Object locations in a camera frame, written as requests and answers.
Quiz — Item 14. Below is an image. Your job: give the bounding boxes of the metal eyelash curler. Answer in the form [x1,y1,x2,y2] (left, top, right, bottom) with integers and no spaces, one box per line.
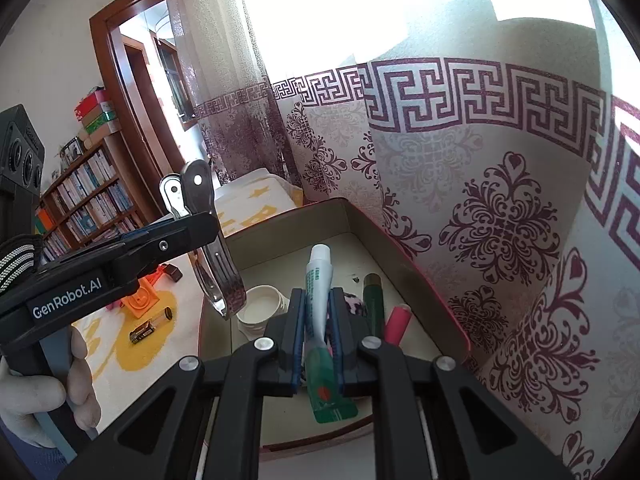
[159,159,247,322]

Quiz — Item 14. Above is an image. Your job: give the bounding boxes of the brown wooden bookshelf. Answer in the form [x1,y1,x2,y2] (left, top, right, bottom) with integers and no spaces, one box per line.
[35,137,151,266]

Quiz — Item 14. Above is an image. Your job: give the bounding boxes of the dark green cream tube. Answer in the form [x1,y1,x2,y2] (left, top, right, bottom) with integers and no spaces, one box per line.
[362,273,386,339]

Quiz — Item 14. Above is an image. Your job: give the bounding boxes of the green white ointment tube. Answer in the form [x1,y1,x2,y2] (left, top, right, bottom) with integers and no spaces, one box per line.
[305,244,360,425]

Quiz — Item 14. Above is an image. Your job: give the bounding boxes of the brown wooden door frame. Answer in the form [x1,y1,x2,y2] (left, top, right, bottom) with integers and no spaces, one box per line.
[90,0,201,226]

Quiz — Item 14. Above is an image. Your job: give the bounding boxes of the person's left hand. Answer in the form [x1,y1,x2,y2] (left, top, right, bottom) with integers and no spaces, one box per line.
[0,327,102,448]

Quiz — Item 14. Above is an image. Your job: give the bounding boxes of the black lighter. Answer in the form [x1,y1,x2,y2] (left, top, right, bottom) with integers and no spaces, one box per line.
[130,307,174,345]

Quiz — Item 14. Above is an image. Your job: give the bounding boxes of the stack of coloured boxes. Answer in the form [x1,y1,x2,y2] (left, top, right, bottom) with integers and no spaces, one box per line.
[75,91,110,118]

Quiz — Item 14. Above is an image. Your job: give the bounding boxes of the pink leopard plush earmuffs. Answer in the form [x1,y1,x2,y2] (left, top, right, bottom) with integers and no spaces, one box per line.
[324,287,368,346]

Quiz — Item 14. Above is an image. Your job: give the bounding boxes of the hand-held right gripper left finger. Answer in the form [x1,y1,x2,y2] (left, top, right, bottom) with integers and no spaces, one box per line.
[59,287,307,480]

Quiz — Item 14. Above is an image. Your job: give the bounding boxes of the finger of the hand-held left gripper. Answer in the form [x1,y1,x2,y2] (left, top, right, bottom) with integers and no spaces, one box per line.
[112,211,221,281]

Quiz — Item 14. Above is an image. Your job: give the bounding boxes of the yellow white printed blanket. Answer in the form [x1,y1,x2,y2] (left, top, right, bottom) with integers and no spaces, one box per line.
[70,167,306,441]

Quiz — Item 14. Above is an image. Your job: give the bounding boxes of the patterned purple white curtain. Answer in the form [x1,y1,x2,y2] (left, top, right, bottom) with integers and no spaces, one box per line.
[160,0,640,480]

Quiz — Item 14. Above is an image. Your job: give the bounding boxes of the pink foam hair roller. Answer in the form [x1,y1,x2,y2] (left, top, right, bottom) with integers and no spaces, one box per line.
[382,305,413,347]

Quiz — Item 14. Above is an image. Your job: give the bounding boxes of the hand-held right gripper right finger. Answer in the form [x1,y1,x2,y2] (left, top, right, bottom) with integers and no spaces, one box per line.
[327,287,576,480]

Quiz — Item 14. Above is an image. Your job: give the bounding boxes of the red metal tin container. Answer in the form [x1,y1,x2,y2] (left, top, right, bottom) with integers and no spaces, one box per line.
[197,197,473,461]

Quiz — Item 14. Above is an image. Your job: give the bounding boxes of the rows of books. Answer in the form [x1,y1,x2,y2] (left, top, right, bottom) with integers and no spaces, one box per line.
[37,147,143,261]

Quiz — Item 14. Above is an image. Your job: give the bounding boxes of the green cardboard box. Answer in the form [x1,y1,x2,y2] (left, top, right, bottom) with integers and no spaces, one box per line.
[82,110,118,129]

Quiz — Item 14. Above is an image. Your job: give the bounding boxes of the white plastic jar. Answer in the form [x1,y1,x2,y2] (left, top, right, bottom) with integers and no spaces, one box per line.
[236,285,292,326]

